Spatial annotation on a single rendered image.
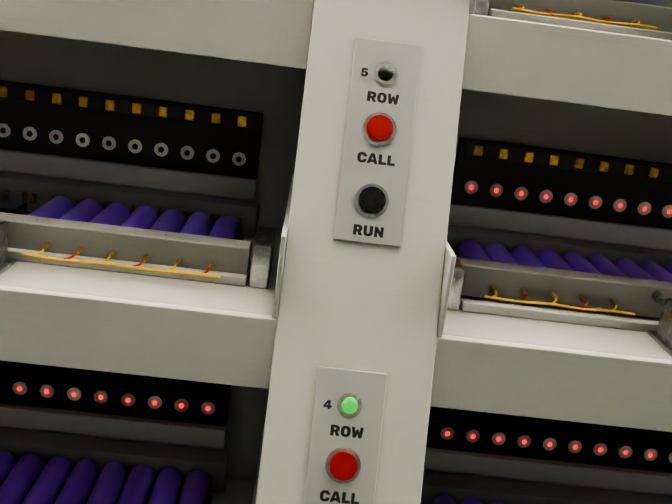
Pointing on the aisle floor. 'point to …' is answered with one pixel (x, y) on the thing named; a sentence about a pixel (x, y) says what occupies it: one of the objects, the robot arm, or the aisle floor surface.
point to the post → (364, 306)
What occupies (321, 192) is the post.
